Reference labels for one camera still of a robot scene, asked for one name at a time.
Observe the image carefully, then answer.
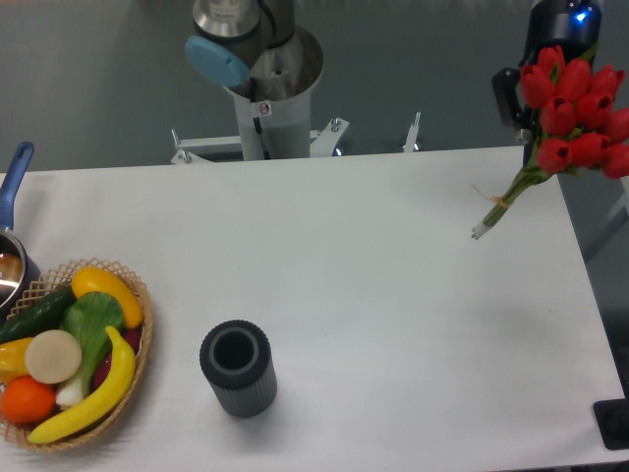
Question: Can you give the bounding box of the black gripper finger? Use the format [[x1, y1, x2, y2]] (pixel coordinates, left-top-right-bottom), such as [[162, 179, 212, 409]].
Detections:
[[491, 68, 537, 143]]

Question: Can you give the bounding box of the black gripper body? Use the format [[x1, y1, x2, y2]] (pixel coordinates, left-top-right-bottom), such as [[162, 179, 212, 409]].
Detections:
[[518, 0, 602, 68]]

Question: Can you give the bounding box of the red tulip bouquet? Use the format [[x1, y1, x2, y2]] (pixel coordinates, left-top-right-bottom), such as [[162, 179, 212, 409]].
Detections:
[[472, 45, 628, 240]]

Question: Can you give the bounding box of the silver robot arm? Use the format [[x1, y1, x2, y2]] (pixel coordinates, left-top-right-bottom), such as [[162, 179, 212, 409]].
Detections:
[[185, 1, 603, 148]]

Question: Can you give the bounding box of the black device at edge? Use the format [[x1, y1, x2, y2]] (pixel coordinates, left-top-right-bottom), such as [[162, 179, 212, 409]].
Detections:
[[593, 398, 628, 450]]

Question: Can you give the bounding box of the dark grey ribbed vase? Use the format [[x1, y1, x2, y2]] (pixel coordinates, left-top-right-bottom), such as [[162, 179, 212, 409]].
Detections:
[[199, 320, 278, 418]]

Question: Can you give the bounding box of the purple red vegetable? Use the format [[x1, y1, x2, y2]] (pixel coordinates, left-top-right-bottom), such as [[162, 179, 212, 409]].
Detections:
[[91, 327, 142, 391]]

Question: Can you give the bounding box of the green bok choy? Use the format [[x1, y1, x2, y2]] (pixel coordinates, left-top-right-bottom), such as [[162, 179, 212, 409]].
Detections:
[[56, 291, 124, 410]]

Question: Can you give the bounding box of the woven wicker basket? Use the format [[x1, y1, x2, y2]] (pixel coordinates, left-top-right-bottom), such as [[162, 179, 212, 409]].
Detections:
[[1, 258, 153, 452]]

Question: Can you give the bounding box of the yellow banana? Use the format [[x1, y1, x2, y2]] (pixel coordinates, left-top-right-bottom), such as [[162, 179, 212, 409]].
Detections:
[[27, 325, 136, 444]]

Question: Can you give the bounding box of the green cucumber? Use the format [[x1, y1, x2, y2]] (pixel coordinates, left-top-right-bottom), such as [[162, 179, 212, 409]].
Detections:
[[1, 287, 76, 343]]

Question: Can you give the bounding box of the beige round disc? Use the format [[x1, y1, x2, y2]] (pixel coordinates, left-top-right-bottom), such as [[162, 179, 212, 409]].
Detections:
[[25, 329, 83, 384]]

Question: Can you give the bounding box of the yellow bell pepper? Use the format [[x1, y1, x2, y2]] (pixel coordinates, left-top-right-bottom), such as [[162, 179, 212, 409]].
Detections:
[[0, 337, 33, 385]]

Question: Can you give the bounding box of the orange fruit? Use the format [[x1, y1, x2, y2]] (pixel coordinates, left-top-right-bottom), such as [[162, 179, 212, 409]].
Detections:
[[1, 377, 56, 425]]

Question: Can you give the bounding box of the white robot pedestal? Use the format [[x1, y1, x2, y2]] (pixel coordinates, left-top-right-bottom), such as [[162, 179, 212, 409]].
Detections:
[[228, 26, 323, 161]]

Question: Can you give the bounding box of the white metal base frame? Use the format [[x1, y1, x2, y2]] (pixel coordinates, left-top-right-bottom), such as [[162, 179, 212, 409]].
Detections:
[[170, 111, 423, 165]]

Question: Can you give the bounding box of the blue handled saucepan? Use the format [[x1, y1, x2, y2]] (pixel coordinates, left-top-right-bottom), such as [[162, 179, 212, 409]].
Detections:
[[1, 142, 40, 325]]

